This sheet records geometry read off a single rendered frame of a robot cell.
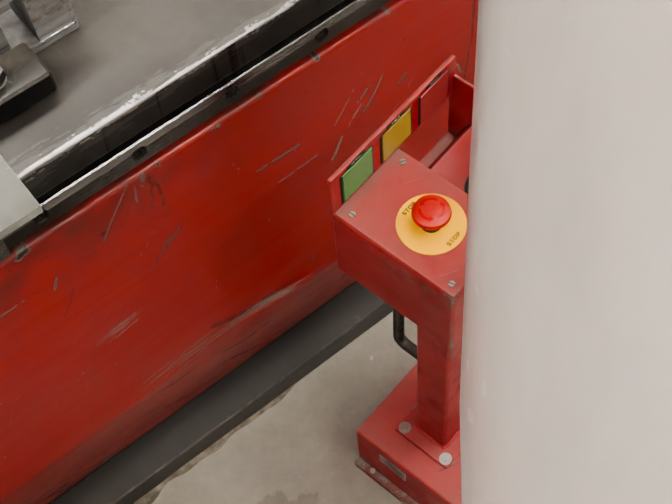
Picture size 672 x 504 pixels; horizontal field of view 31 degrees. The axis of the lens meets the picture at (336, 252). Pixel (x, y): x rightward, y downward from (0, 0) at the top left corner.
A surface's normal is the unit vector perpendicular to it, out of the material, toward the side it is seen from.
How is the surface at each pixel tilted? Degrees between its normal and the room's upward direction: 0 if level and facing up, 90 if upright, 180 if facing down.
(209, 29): 0
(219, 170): 90
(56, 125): 0
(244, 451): 0
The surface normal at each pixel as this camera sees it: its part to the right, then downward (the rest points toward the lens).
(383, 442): -0.06, -0.49
